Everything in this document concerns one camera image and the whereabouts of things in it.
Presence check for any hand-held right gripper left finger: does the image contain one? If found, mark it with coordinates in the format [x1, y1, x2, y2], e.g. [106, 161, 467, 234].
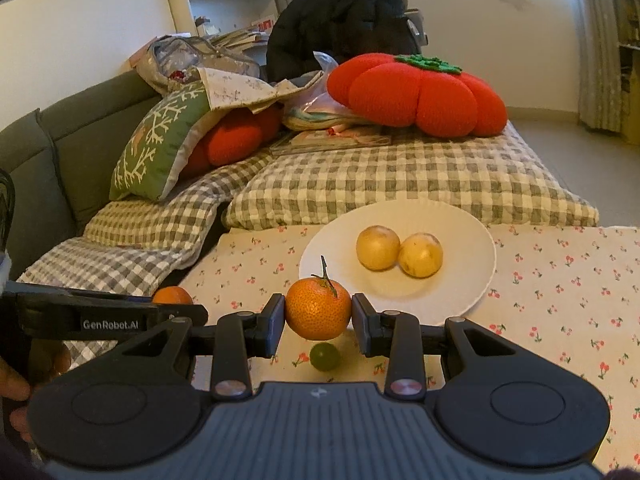
[117, 292, 287, 402]

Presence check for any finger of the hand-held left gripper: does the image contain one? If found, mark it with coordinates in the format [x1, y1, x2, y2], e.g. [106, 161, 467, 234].
[15, 282, 209, 343]

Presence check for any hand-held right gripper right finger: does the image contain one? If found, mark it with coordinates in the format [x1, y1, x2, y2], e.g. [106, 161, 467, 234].
[351, 292, 523, 403]

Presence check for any mandarin with stem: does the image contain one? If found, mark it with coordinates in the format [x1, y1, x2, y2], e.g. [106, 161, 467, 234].
[285, 255, 353, 341]

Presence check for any green tomato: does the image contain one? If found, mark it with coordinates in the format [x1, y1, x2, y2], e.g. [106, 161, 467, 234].
[309, 342, 343, 372]

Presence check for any orange mandarin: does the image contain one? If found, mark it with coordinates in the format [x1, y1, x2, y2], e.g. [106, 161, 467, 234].
[151, 286, 194, 306]

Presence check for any white plate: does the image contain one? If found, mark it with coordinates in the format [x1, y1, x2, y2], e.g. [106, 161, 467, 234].
[298, 199, 497, 328]

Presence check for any person's left hand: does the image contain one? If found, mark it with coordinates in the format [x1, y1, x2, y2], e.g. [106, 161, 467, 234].
[0, 344, 72, 443]

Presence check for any yellow round fruit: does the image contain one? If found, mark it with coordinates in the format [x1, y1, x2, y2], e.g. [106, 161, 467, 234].
[398, 232, 445, 279]
[356, 225, 402, 272]

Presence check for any grey green sofa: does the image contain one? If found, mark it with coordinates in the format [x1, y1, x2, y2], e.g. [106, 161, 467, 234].
[0, 69, 162, 281]

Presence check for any grey checkered blanket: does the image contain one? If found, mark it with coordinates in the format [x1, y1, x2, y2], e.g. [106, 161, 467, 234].
[16, 151, 275, 368]

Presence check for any grey checkered pillow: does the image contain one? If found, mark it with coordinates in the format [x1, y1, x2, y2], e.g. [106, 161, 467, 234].
[221, 121, 600, 232]

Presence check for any green leaf pattern pillow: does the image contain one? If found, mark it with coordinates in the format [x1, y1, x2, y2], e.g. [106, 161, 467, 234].
[109, 80, 237, 204]

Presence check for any small red cushion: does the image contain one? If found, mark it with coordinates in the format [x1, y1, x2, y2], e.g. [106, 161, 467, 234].
[179, 105, 284, 179]

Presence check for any cherry print cloth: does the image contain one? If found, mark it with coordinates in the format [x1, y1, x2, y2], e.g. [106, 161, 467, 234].
[177, 224, 640, 477]

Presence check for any plastic bag with striped cloth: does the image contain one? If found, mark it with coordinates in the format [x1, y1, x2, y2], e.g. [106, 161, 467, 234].
[281, 51, 372, 132]

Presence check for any large red tomato cushion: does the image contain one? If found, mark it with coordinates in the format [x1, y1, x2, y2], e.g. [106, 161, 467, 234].
[326, 53, 509, 137]

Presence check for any beige floral cloth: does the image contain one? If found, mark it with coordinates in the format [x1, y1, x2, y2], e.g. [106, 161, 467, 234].
[196, 66, 326, 117]

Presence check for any clear plastic storage bag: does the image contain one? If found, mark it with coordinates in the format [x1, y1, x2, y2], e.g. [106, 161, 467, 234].
[136, 35, 261, 96]

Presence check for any stack of papers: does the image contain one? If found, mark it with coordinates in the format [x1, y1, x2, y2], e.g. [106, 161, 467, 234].
[209, 17, 277, 52]

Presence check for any grey office chair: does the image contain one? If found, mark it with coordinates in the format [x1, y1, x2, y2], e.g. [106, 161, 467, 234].
[399, 7, 431, 57]

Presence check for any black jacket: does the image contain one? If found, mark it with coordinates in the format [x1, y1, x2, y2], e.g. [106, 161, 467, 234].
[266, 0, 417, 84]

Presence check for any wooden shelf unit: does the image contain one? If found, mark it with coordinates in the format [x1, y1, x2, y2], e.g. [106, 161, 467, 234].
[616, 0, 640, 147]

